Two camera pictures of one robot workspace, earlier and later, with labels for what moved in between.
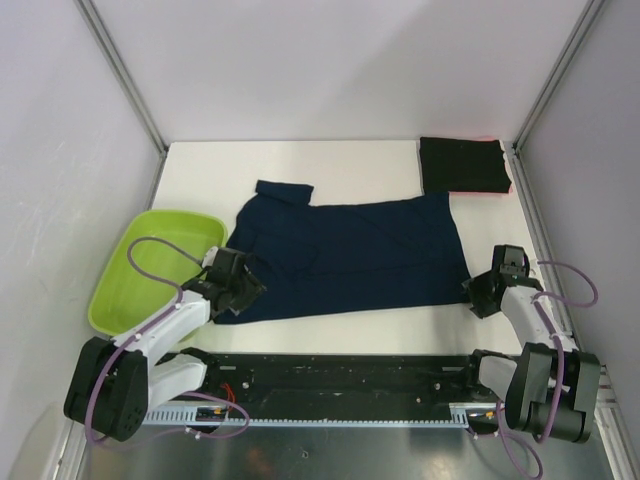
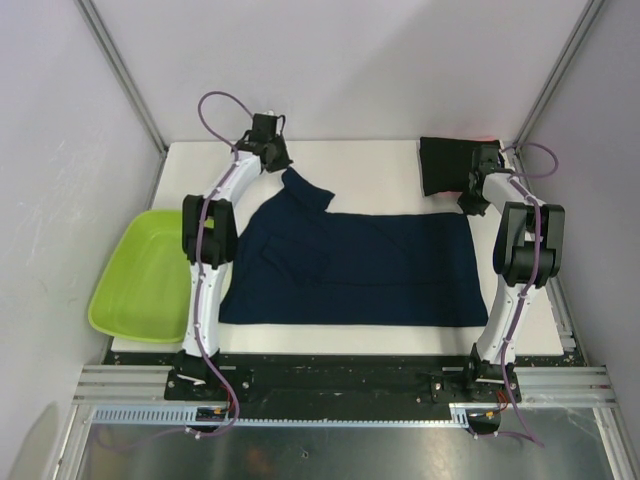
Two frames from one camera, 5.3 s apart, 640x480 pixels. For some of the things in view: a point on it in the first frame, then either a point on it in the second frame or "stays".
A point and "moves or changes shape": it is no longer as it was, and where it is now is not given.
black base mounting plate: [344, 379] stays
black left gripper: [252, 289] to [284, 160]
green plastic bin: [126, 299] stays
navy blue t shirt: [380, 253] moves or changes shape
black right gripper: [481, 308] to [466, 203]
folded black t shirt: [463, 165] stays
